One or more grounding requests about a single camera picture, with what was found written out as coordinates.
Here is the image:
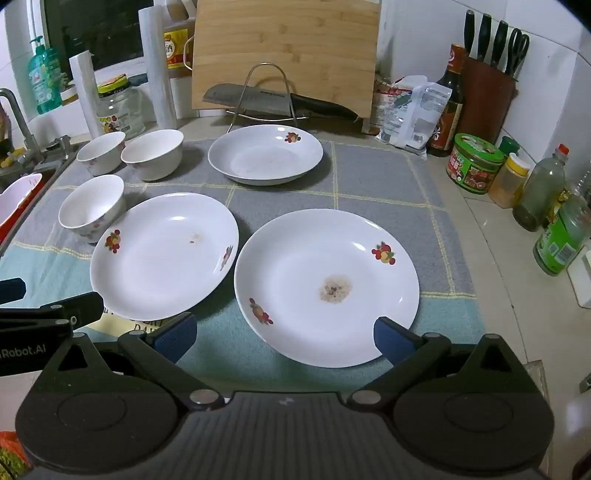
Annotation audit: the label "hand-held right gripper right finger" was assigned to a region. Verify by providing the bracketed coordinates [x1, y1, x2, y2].
[347, 316, 532, 411]

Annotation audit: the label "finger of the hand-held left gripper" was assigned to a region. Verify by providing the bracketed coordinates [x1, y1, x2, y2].
[0, 292, 105, 335]
[0, 278, 27, 306]

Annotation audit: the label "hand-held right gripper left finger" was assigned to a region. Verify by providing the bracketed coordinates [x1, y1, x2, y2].
[44, 312, 222, 411]

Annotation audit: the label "white bowl with floral print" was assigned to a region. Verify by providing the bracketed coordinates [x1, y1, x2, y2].
[76, 131, 126, 176]
[121, 129, 184, 182]
[58, 174, 126, 244]

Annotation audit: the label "pink white bowl in sink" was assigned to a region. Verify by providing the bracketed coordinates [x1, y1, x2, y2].
[0, 173, 43, 227]

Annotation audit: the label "orange plastic bag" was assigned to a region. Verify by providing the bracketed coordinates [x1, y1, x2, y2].
[0, 431, 33, 480]

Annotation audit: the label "grey checked cloth mat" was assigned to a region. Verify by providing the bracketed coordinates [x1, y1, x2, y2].
[0, 138, 476, 370]

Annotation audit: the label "steel faucet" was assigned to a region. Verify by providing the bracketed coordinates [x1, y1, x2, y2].
[0, 89, 47, 162]

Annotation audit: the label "green lidded sauce jar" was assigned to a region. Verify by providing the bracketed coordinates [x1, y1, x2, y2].
[445, 133, 505, 195]

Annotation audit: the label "yellow lidded spice jar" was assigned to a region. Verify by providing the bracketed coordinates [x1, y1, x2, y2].
[488, 154, 532, 209]

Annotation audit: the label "green plastic bottle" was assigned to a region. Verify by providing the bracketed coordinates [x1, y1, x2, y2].
[533, 194, 591, 277]

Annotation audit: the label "glass jar with green lid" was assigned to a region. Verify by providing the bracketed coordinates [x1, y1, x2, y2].
[97, 75, 146, 139]

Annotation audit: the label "glass bottle with red cap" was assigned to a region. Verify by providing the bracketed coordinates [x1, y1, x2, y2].
[512, 144, 570, 232]

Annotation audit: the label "green dish soap bottle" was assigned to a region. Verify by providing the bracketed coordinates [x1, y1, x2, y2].
[28, 36, 63, 114]

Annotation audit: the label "clear plastic seasoning pouch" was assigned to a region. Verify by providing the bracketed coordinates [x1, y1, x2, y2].
[376, 83, 453, 153]

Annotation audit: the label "dark sauce bottle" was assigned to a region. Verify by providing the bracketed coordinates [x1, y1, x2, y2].
[427, 44, 465, 158]

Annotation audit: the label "white red seasoning bag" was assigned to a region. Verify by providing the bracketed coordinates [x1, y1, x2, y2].
[372, 76, 428, 134]

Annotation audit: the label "brown knife block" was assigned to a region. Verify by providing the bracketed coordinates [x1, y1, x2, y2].
[457, 58, 518, 146]

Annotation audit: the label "brown liquid plastic jug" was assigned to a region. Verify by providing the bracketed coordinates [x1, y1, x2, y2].
[163, 0, 197, 93]

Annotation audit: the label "dark window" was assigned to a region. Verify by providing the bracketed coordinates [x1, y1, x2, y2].
[44, 0, 155, 70]

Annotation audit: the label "bamboo cutting board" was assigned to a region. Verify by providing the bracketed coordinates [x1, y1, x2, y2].
[191, 0, 382, 132]

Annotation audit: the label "steel cleaver with black handle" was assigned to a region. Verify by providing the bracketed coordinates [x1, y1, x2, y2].
[203, 83, 358, 123]

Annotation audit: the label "steel wire rack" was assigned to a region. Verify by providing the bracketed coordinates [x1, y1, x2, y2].
[225, 64, 319, 132]

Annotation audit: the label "black handled scissors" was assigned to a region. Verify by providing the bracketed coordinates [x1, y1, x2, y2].
[505, 28, 531, 77]

